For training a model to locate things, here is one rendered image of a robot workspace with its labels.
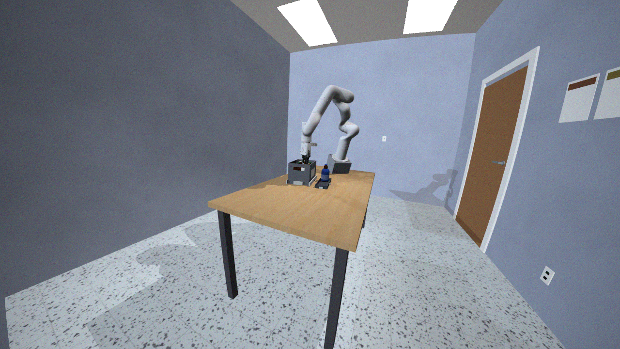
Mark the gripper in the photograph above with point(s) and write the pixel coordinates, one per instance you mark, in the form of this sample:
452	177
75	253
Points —
305	152

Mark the blue bottle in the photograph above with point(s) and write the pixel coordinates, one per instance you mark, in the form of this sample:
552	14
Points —
325	174

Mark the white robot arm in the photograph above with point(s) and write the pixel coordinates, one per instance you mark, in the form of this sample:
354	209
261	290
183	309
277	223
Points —
341	97

